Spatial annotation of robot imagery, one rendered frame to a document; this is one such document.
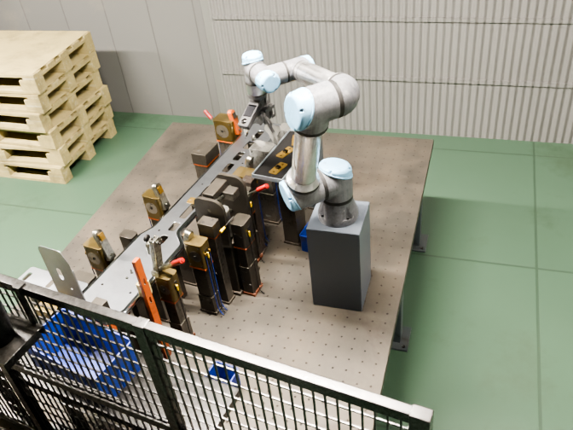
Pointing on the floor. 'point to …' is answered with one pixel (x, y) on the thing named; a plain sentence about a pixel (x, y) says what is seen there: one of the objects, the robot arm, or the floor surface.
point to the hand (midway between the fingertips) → (260, 142)
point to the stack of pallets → (50, 103)
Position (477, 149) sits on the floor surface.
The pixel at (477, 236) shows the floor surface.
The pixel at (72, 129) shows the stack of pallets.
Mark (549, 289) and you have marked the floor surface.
